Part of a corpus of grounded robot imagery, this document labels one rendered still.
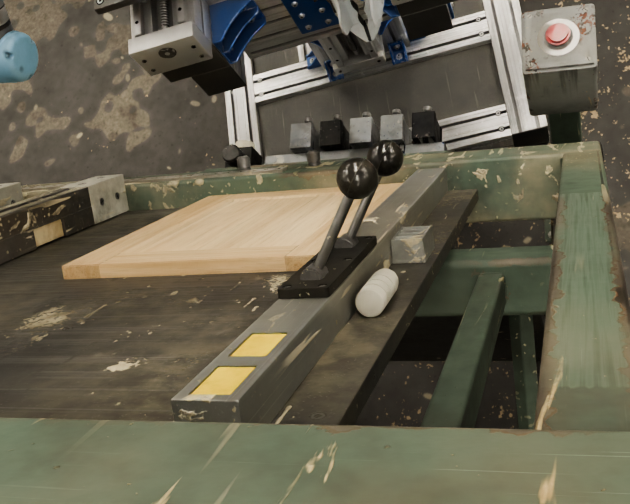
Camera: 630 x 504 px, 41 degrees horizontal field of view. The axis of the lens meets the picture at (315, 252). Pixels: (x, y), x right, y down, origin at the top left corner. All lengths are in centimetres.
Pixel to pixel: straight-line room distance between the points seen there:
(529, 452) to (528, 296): 81
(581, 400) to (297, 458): 21
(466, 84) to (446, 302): 122
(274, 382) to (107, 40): 253
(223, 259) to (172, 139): 174
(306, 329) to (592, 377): 26
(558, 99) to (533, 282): 52
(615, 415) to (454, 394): 31
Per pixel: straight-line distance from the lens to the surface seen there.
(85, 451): 39
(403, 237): 102
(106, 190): 160
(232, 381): 60
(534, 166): 144
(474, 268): 113
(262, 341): 67
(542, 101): 157
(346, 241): 90
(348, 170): 75
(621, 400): 50
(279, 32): 187
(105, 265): 114
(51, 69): 316
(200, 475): 34
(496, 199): 146
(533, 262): 113
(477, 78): 230
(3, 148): 313
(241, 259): 105
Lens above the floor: 223
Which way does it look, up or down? 66 degrees down
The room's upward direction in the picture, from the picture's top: 48 degrees counter-clockwise
